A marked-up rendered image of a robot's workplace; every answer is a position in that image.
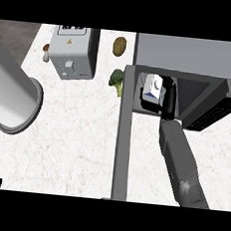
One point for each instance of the white and blue milk carton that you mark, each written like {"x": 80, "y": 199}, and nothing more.
{"x": 154, "y": 88}

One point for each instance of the grey microwave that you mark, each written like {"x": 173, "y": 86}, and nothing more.
{"x": 191, "y": 78}

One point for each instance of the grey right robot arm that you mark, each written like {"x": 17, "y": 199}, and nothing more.
{"x": 181, "y": 164}

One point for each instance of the white cylinder with grey rim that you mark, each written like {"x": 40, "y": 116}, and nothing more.
{"x": 13, "y": 91}

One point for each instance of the brown potato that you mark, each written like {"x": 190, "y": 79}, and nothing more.
{"x": 119, "y": 46}

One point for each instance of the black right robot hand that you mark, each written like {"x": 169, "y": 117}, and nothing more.
{"x": 170, "y": 99}

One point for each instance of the green broccoli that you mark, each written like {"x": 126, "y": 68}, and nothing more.
{"x": 117, "y": 80}

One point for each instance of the brown mushroom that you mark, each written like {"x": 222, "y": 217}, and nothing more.
{"x": 46, "y": 52}

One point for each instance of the grey toaster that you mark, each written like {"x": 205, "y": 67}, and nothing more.
{"x": 73, "y": 51}

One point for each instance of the grey microwave door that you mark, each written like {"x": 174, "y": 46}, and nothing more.
{"x": 124, "y": 135}

